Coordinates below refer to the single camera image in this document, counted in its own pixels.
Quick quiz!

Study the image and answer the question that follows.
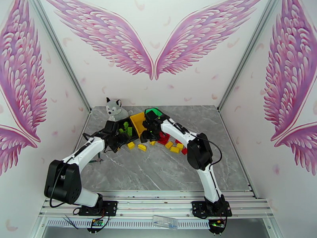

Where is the black plastic bin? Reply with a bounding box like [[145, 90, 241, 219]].
[[116, 117, 139, 149]]

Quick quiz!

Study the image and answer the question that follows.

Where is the yellow plastic bin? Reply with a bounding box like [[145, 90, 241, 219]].
[[130, 112, 149, 137]]

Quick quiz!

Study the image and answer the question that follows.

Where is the grey husky plush toy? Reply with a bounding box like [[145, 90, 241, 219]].
[[105, 97, 133, 123]]

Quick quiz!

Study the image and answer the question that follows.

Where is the clear plastic bag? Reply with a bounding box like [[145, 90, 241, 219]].
[[153, 215, 178, 230]]

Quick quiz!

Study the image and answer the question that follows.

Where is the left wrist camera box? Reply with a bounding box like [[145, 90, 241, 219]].
[[105, 120, 120, 133]]

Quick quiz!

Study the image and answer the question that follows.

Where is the left aluminium table edge rail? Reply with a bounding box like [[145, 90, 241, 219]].
[[70, 112, 93, 160]]

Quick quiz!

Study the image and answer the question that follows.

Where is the aluminium table edge rail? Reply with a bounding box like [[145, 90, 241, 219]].
[[70, 112, 93, 160], [218, 110, 259, 199]]

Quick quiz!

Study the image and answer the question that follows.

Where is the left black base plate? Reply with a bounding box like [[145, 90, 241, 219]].
[[78, 200, 118, 217]]

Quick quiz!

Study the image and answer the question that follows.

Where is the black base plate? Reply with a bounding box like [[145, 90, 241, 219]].
[[78, 200, 118, 217], [192, 200, 233, 217]]

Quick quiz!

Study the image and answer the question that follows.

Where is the aluminium rail frame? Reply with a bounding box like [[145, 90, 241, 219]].
[[38, 190, 275, 221]]

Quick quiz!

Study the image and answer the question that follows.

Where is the right aluminium table edge rail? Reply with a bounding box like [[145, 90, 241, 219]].
[[218, 110, 259, 199]]

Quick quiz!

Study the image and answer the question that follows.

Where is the perforated white cable tray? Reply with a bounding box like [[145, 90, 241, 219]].
[[46, 218, 211, 230]]

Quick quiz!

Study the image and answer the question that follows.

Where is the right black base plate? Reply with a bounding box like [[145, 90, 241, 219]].
[[192, 200, 233, 217]]

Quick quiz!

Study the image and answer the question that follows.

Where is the left aluminium corner post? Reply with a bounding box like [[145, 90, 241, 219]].
[[27, 0, 92, 113]]

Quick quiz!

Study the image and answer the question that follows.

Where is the aluminium corner post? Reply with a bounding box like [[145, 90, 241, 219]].
[[27, 0, 92, 113], [217, 0, 283, 113]]

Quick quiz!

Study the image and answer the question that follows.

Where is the right aluminium corner post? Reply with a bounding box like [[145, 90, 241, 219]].
[[217, 0, 283, 113]]

